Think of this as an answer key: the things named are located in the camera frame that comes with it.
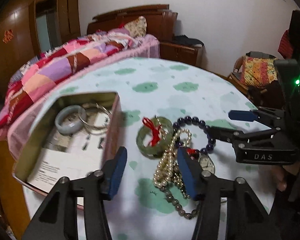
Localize pink metal tin box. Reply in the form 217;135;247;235
12;92;121;195

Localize floral pillow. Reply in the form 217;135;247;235
124;16;147;37

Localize patchwork quilt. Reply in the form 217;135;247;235
0;29;143;141

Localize paper leaflet in tin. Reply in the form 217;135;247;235
27;131;106;193

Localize pale jade bangle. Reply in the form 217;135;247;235
55;105;87;135

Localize cloud pattern tablecloth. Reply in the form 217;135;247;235
22;56;278;240

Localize wooden nightstand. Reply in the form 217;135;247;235
160;42;204;67

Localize right hand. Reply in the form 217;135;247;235
271;161;300;192

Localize silver bangle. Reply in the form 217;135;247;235
78;103;111;135

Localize brown wooden wardrobe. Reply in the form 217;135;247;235
0;0;81;98

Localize silver wrist watch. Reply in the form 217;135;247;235
186;148;216;174

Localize green jade bangle red string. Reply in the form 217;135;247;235
136;115;174;158

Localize white pearl necklace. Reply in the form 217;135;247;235
153;127;193;188

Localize gold bead chain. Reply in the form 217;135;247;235
172;162;191;200

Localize chair with patterned cushion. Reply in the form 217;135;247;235
226;51;277;100

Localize grey bead bracelet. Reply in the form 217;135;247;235
161;186;199;221

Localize pink bed sheet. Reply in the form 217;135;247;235
5;34;160;160

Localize dark blue bead bracelet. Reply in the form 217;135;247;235
172;115;217;156

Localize wooden headboard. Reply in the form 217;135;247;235
87;4;178;42

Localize dark clothes on nightstand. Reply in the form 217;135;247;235
172;35;204;47

